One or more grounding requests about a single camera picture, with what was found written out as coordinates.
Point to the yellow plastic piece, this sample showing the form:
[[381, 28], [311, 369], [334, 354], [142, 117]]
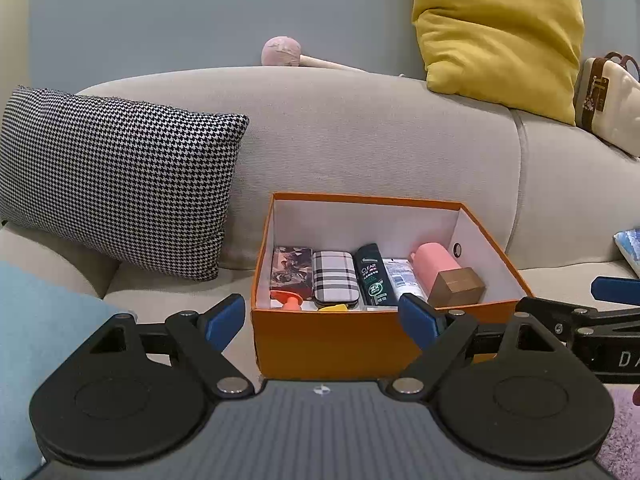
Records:
[[332, 308]]

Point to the purple fuzzy clothing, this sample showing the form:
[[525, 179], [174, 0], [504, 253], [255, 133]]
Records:
[[622, 435]]

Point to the dark green shampoo bottle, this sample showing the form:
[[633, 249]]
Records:
[[375, 275]]

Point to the houndstooth cushion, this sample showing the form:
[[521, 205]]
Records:
[[110, 175]]

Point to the orange cardboard box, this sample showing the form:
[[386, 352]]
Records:
[[325, 345]]

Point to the white squeeze tube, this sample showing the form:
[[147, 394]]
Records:
[[400, 277]]

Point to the pink cylinder container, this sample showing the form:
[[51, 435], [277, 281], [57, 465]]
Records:
[[432, 262]]

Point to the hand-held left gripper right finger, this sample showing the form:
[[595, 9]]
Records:
[[417, 317]]

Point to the light blue cushion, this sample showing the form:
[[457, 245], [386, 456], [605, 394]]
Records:
[[30, 360]]

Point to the pink massage hammer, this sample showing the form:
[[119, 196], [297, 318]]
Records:
[[280, 51]]

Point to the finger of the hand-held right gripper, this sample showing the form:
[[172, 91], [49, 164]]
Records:
[[617, 289], [600, 317]]

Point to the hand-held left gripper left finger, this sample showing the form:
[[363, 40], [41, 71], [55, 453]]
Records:
[[225, 317]]

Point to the printed rectangular case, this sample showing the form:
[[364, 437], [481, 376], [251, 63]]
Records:
[[291, 267]]

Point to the plaid rectangular case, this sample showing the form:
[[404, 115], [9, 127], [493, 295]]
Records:
[[334, 275]]

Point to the beige sofa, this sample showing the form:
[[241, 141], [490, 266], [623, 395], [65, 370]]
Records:
[[375, 135]]

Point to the blue printed cushion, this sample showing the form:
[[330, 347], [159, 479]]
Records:
[[630, 250]]

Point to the orange plastic toy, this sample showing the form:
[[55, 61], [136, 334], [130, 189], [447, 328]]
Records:
[[289, 301]]

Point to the yellow cushion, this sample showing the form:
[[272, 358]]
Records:
[[500, 30]]

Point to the cream bear suitcase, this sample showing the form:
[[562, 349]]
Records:
[[615, 110]]

